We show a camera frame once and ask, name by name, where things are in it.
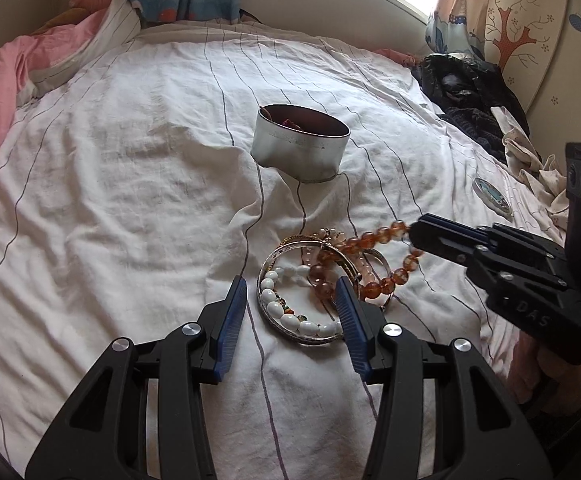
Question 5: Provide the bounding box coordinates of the white bead bracelet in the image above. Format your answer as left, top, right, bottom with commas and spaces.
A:
259, 263, 346, 339

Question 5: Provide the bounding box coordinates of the amber bead bracelet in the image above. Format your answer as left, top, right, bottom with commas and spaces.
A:
307, 219, 426, 302

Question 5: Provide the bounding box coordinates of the round silver metal tin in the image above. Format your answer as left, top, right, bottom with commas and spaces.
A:
250, 104, 350, 183

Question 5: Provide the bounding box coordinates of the silver metal bangle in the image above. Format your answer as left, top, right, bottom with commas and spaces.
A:
257, 228, 409, 346

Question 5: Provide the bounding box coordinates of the person's right hand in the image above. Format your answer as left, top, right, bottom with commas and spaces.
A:
507, 332, 581, 412

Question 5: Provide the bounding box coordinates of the round tin lid blue print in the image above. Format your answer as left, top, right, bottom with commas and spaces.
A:
473, 177, 513, 220

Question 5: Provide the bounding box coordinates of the cream crumpled cloth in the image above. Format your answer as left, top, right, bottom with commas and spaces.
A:
490, 106, 569, 232

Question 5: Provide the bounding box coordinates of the black puffer jacket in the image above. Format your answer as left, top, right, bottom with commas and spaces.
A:
411, 53, 530, 162

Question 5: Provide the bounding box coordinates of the white striped duvet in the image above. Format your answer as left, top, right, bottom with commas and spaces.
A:
0, 24, 564, 479

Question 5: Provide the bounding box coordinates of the whale print curtain right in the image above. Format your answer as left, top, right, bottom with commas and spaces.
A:
425, 0, 489, 58

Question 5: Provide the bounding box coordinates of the pink blanket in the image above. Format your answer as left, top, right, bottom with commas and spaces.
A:
0, 0, 112, 147

